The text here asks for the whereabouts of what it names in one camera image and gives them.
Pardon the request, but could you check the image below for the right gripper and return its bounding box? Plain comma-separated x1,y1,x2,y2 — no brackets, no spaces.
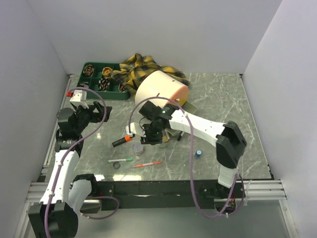
138,120,163,146

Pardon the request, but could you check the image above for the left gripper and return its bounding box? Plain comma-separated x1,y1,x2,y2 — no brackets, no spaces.
73,101,111,134

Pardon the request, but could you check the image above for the round cream drawer organizer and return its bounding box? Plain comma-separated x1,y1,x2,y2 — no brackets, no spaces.
135,70,198,114

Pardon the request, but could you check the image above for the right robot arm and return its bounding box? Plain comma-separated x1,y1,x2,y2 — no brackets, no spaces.
138,100,247,197

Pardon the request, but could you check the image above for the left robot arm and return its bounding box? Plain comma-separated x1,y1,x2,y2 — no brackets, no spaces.
28,101,112,238

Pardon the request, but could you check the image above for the yellow eraser block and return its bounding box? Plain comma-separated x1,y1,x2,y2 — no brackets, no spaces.
162,135,168,143

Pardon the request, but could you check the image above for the black floral rolled tie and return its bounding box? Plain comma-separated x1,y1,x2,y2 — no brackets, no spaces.
98,77,110,92

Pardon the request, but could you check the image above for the black orange highlighter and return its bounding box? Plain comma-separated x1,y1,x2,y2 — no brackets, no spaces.
112,135,132,147

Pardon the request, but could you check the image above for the orange pencil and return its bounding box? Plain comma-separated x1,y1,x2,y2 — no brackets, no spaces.
133,161,162,168

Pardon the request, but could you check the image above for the black white marker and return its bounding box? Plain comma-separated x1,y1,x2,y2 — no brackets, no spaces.
177,132,184,141

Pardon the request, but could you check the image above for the green compartment tray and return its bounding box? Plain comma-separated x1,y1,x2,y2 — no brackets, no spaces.
76,62,130,100

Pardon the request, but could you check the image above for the green capped white pen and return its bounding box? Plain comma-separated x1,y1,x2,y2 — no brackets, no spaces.
108,158,133,163

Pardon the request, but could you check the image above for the tan rolled item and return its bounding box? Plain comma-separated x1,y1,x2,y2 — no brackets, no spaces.
102,67,112,77

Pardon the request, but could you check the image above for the brown patterned rolled tie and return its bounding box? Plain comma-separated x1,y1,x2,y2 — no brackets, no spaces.
82,64,95,77

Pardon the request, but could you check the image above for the yellow plaid cloth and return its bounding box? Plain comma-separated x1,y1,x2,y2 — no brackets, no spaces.
109,53,190,97

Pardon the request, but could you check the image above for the blue capped small bottle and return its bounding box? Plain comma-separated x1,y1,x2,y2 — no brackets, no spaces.
195,150,202,158

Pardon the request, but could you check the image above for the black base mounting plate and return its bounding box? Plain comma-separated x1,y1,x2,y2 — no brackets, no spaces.
69,180,246,214

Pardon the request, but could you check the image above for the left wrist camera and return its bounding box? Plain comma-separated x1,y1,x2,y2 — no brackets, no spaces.
66,90,88,108

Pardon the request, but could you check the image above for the aluminium rail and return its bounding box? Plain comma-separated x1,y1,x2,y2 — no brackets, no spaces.
26,180,287,203

